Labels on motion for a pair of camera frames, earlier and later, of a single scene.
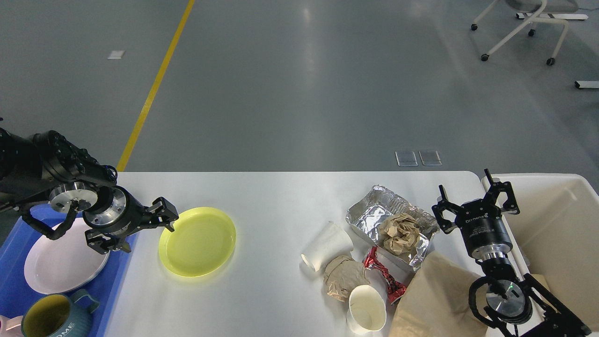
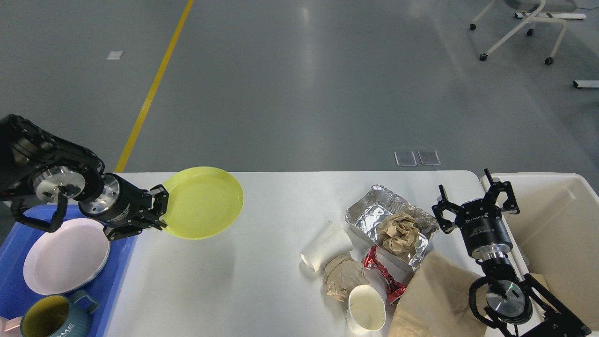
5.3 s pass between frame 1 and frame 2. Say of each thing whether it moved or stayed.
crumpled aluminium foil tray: stayed
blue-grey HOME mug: stayed
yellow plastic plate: moved
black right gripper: stayed
